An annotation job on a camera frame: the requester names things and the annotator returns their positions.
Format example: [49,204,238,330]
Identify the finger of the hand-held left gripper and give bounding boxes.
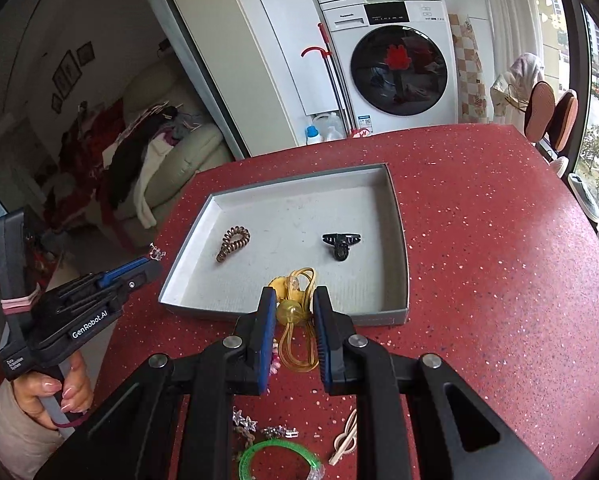
[96,256,152,288]
[104,262,163,307]

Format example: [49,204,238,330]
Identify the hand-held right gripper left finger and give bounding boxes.
[34,286,280,480]

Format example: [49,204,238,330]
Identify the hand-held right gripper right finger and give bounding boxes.
[312,285,555,480]

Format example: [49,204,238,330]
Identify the yellow ball hair tie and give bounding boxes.
[269,267,320,376]

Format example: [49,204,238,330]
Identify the black claw hair clip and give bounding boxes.
[322,231,363,263]

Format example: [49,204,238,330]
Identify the brown spiral hair tie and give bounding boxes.
[216,226,250,264]

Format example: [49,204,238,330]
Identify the silver star chain ornament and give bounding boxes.
[232,407,258,442]

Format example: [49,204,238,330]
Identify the beige hair clip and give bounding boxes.
[328,408,359,466]

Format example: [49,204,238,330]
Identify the green translucent bracelet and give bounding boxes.
[238,439,326,480]

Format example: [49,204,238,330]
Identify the grey shallow cardboard tray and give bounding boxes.
[158,162,410,327]

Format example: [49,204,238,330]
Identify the person's left forearm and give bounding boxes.
[0,385,66,480]

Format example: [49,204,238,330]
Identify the person's left hand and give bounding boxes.
[12,350,94,429]

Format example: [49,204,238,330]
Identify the pink rubber band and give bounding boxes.
[2,287,42,315]

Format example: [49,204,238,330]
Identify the cream sofa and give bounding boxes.
[86,57,232,231]

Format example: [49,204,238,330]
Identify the pile of clothes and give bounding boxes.
[44,100,205,241]

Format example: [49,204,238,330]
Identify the clear plastic jug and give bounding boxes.
[312,112,346,142]

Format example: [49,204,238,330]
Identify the white front-load washing machine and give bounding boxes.
[319,0,460,133]

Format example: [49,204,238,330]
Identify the white tall cabinet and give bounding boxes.
[152,0,330,158]

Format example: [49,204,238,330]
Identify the beige patterned cloth bag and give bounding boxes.
[489,72,527,126]

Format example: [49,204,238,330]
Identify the pink soled slipper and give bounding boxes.
[524,81,555,142]
[549,90,579,153]

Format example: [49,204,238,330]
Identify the pale hanging towel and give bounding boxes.
[509,52,545,91]

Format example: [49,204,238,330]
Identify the large dark picture frame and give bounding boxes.
[52,50,78,98]

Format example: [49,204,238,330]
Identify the red handled mop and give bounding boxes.
[301,22,353,136]

